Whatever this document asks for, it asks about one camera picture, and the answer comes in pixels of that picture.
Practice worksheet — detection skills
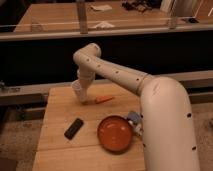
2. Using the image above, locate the white printed tube package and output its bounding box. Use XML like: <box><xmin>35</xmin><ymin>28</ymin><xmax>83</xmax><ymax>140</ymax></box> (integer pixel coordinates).
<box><xmin>129</xmin><ymin>120</ymin><xmax>142</xmax><ymax>137</ymax></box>

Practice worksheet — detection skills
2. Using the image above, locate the black remote control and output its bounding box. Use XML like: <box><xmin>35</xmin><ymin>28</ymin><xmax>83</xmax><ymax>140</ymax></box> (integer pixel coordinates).
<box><xmin>64</xmin><ymin>118</ymin><xmax>84</xmax><ymax>140</ymax></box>

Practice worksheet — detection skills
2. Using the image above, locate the white paper sheet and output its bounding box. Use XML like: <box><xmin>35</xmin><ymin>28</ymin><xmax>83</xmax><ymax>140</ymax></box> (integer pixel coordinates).
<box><xmin>90</xmin><ymin>5</ymin><xmax>112</xmax><ymax>11</ymax></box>

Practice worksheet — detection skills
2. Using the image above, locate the metal rail frame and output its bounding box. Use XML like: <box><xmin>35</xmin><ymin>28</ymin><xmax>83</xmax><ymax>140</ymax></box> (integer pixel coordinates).
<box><xmin>0</xmin><ymin>70</ymin><xmax>213</xmax><ymax>106</ymax></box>

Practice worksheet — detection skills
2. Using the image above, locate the red round bowl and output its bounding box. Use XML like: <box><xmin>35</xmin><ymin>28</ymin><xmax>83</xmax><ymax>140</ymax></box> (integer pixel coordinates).
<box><xmin>97</xmin><ymin>115</ymin><xmax>133</xmax><ymax>153</ymax></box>

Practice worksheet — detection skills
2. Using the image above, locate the orange carrot piece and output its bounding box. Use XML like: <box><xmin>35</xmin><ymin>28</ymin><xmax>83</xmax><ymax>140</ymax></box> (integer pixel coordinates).
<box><xmin>95</xmin><ymin>96</ymin><xmax>114</xmax><ymax>104</ymax></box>

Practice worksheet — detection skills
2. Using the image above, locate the white ceramic cup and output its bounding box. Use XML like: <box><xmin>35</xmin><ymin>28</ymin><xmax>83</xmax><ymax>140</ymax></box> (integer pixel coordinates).
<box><xmin>71</xmin><ymin>80</ymin><xmax>88</xmax><ymax>103</ymax></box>

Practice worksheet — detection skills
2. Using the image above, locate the grey vertical post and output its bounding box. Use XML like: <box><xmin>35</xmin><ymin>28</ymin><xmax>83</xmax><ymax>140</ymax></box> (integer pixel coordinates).
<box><xmin>76</xmin><ymin>0</ymin><xmax>88</xmax><ymax>34</ymax></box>

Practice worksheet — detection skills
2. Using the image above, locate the black device pile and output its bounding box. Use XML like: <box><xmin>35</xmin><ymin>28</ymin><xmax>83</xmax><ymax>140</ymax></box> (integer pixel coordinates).
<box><xmin>122</xmin><ymin>0</ymin><xmax>151</xmax><ymax>13</ymax></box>

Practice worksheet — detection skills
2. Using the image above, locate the white crumpled cloth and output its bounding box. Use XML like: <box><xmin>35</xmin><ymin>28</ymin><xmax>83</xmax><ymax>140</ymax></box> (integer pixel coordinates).
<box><xmin>92</xmin><ymin>21</ymin><xmax>115</xmax><ymax>29</ymax></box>

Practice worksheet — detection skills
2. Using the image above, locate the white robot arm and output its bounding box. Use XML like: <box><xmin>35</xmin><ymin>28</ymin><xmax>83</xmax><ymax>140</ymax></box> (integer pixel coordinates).
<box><xmin>73</xmin><ymin>43</ymin><xmax>200</xmax><ymax>171</ymax></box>

